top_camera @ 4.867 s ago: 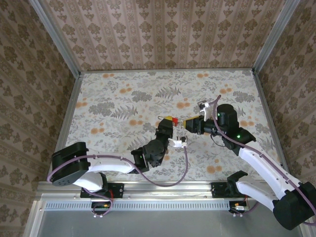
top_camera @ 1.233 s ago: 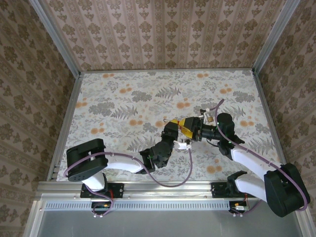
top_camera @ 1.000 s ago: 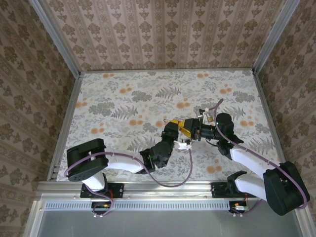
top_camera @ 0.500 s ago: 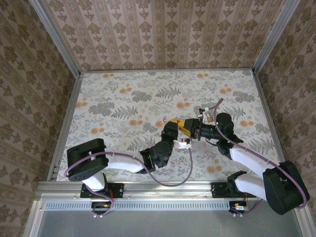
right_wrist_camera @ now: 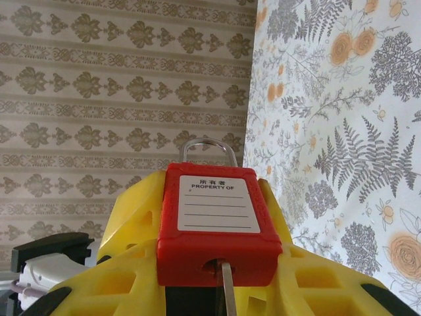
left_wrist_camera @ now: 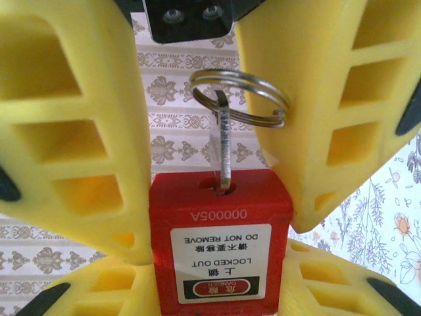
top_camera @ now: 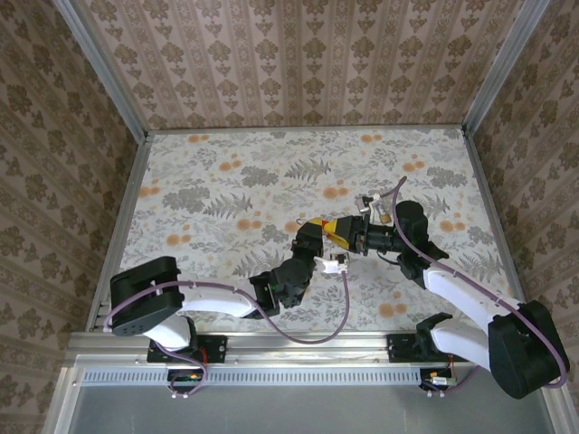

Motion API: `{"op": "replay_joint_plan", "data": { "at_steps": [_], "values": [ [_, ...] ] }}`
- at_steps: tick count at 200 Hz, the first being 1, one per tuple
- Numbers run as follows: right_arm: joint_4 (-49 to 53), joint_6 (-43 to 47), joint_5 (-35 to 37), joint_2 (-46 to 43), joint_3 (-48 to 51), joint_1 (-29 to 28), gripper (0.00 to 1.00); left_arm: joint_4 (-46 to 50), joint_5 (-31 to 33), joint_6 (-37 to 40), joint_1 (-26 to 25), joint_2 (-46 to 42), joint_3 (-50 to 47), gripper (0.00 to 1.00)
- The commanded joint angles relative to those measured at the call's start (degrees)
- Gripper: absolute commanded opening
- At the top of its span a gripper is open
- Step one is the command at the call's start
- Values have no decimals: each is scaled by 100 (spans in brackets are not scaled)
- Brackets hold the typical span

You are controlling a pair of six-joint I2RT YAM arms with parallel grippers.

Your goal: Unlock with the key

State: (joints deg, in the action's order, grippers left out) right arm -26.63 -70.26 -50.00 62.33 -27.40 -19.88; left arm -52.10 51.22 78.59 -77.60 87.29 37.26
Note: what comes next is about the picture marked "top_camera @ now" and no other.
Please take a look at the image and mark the small electronics board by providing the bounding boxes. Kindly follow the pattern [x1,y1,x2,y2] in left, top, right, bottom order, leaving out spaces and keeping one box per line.
[419,368,458,392]
[166,368,205,392]

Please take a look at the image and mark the grey metal panel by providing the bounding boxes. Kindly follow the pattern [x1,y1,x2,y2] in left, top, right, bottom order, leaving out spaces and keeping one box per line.
[67,383,557,434]

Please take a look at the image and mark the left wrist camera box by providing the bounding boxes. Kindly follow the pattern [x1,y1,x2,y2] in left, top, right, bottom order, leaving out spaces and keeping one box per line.
[314,252,352,276]

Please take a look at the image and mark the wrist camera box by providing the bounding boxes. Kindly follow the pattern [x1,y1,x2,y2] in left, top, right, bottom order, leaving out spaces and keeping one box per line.
[355,193,391,217]
[314,252,352,276]

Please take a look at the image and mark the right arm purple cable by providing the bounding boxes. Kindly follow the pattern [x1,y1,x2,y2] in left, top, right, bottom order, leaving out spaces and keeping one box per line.
[379,176,571,399]

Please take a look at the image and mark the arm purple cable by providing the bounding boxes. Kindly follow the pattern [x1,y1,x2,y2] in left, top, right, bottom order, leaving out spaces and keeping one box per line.
[379,176,571,399]
[103,270,352,399]

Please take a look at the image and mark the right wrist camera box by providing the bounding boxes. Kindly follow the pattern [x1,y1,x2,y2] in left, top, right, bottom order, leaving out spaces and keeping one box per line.
[355,193,391,217]

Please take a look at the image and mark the aluminium table end rail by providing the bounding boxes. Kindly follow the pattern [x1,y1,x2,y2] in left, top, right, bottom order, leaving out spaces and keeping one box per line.
[147,126,467,136]

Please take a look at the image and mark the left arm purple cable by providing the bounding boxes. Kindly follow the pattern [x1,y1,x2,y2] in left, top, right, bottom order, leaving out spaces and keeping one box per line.
[103,270,352,399]

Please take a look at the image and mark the long aluminium mounting rail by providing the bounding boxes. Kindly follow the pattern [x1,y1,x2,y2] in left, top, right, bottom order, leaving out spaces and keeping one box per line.
[62,330,560,367]

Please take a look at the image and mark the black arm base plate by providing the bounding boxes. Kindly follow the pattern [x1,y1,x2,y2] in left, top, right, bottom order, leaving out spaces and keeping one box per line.
[147,334,228,364]
[386,334,471,363]

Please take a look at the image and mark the aluminium table side rail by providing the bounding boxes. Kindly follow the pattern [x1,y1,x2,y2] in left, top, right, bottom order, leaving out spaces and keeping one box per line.
[85,133,153,334]
[460,128,528,307]

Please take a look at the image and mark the slotted grey cable duct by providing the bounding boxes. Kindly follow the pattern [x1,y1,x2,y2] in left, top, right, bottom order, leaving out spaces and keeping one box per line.
[82,366,426,386]

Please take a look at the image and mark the aluminium frame post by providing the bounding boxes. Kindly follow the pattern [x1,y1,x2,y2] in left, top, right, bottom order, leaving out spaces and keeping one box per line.
[461,0,553,135]
[52,0,150,139]

